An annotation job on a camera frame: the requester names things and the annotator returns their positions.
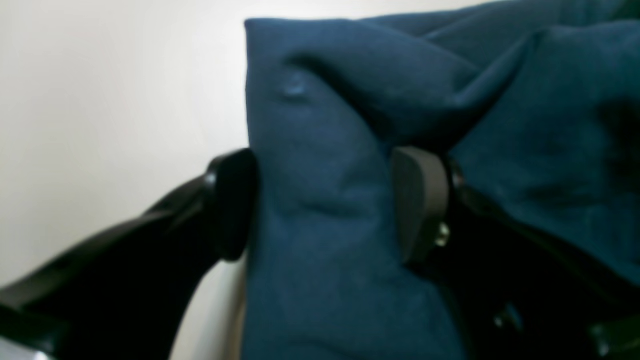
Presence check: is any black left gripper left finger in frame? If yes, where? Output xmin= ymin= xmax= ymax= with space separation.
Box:
xmin=0 ymin=148 xmax=259 ymax=360

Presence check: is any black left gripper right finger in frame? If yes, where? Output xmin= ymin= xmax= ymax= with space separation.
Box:
xmin=391 ymin=146 xmax=640 ymax=360

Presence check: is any dark blue t-shirt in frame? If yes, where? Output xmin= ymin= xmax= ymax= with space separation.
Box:
xmin=242 ymin=0 xmax=640 ymax=360

